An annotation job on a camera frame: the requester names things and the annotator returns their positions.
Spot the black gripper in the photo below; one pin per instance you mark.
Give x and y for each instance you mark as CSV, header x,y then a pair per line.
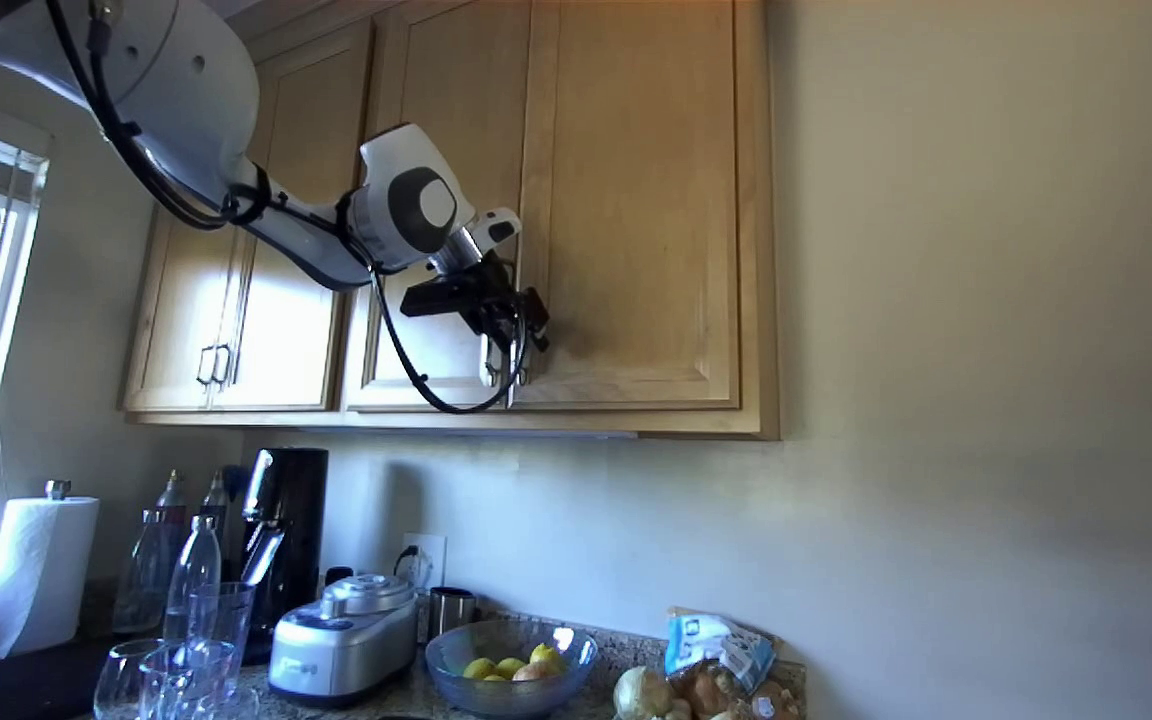
x,y
506,315

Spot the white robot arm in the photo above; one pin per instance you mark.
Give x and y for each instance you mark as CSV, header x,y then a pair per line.
x,y
173,94

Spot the far wooden cupboard doors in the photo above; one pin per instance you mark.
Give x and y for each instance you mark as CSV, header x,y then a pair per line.
x,y
225,320

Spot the yellow lemon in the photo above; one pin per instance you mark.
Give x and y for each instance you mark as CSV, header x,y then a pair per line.
x,y
545,652

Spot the glass fruit bowl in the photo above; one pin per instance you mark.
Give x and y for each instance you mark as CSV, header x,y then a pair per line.
x,y
486,668

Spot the clear plastic bottle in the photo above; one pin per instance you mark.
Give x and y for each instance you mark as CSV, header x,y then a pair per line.
x,y
192,602

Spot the clear glass jar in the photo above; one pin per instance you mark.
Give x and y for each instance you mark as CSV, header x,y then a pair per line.
x,y
130,681

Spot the white paper towel roll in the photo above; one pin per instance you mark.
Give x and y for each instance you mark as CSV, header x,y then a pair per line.
x,y
47,544

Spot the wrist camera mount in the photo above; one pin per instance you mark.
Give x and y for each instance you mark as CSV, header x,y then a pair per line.
x,y
435,298

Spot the white wall outlet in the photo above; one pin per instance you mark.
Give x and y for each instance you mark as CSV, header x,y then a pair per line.
x,y
422,563

